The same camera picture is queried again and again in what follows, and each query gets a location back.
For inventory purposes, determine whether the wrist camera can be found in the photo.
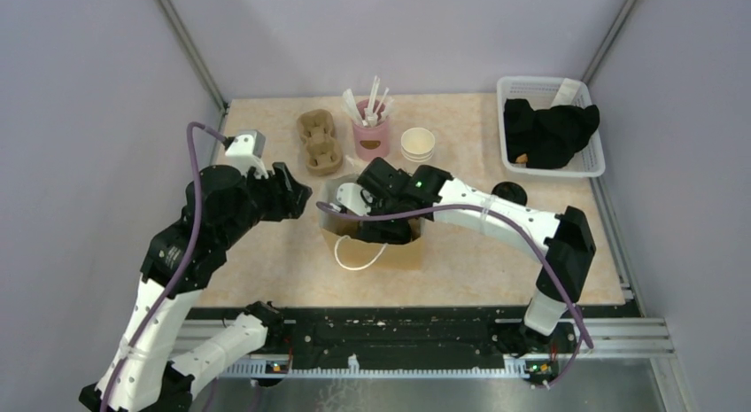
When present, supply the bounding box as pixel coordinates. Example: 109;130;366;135
335;183;375;216
223;129;268;179

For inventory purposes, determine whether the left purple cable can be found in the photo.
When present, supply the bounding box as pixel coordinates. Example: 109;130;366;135
99;121;265;412

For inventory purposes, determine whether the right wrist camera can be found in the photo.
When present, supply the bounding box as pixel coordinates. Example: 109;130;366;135
335;183;375;216

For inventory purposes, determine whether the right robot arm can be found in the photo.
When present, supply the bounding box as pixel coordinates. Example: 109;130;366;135
336;159;596;352

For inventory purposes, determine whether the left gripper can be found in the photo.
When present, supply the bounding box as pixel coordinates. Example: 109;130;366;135
220;159;314;247

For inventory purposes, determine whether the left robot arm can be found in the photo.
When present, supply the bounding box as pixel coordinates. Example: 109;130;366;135
79;162;313;411

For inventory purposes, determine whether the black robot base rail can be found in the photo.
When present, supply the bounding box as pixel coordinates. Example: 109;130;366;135
205;305;579;382

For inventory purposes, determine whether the pink straw holder cup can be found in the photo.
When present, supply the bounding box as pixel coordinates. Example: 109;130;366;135
351;116;391;161

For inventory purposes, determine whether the brown paper takeout bag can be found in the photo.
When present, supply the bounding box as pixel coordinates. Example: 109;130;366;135
318;211;425;271

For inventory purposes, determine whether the brown pulp cup carrier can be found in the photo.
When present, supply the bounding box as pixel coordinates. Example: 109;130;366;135
297;109;344;176

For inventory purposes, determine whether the black cloth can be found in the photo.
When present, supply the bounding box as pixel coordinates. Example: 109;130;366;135
503;98;600;170

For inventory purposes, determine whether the black plastic cup lid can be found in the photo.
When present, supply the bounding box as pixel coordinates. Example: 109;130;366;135
492;181;528;206

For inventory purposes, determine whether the stack of white paper cups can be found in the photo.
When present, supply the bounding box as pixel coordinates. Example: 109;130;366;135
400;127;436;163

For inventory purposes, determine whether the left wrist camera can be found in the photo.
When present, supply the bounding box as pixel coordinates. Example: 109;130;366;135
223;129;268;179

